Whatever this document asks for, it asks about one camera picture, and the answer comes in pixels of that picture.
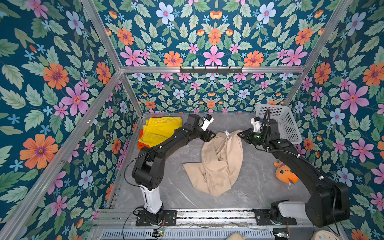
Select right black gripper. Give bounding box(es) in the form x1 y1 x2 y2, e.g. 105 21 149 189
237 128 269 147

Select beige shorts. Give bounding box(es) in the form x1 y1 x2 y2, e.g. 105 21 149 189
183 130 243 197

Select yellow shorts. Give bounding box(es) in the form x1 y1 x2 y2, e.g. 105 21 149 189
150 117 183 146

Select orange shorts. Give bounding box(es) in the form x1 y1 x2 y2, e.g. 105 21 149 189
137 119 156 149

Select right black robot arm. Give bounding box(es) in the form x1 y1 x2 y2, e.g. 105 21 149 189
238 105 350 228

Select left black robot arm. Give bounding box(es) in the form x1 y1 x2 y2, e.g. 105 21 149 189
132 114 216 224

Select white plastic laundry basket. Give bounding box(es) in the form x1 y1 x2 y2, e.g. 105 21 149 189
255 104 303 145

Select orange plush toy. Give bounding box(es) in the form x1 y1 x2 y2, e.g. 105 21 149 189
274 161 299 191

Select beige rounded object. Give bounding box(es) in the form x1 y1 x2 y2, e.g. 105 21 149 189
226 233 246 240

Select white round device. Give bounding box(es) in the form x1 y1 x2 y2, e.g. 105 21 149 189
310 230 340 240

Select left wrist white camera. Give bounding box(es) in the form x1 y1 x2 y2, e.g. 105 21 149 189
201 114 214 131

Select wrist white camera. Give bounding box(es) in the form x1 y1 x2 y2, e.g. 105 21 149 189
251 117 262 134
201 114 214 131

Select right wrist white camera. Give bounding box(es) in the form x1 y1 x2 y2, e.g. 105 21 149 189
251 117 262 134

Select black wall hook rail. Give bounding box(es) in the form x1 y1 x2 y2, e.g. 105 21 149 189
179 66 243 75

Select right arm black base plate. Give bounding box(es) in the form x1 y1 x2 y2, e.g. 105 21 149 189
252 209 297 226

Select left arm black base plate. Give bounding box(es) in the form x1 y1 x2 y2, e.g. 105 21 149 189
136 210 178 227

